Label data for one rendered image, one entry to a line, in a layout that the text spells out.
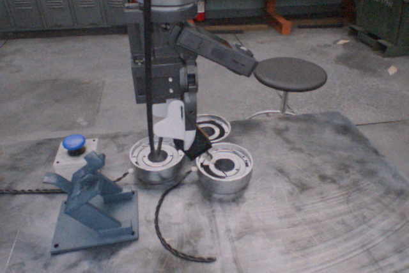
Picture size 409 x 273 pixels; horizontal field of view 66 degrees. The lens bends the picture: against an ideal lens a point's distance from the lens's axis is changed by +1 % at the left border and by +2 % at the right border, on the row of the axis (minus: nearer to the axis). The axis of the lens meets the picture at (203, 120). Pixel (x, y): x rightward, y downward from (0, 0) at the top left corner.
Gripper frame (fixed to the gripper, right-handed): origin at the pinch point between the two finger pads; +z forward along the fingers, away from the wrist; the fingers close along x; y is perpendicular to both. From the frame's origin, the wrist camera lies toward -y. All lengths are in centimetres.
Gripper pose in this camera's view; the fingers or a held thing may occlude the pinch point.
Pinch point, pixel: (188, 135)
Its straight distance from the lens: 48.8
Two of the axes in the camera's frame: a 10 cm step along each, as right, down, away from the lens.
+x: 1.9, 5.5, -8.1
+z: 0.0, 8.3, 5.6
